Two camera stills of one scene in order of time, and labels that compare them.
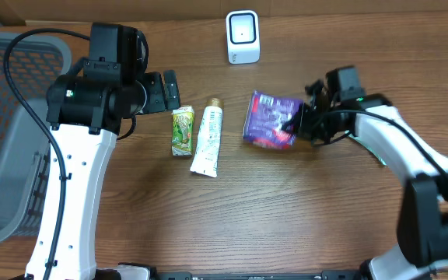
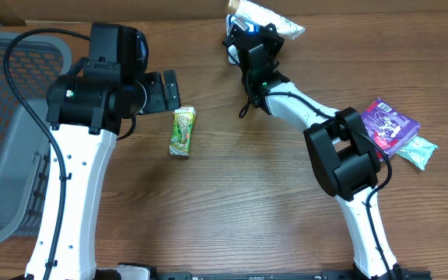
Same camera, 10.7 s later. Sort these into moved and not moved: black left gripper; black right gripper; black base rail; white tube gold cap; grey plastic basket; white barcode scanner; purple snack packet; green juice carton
Moved: black right gripper; purple snack packet; white tube gold cap
Not moved: white barcode scanner; black left gripper; green juice carton; black base rail; grey plastic basket
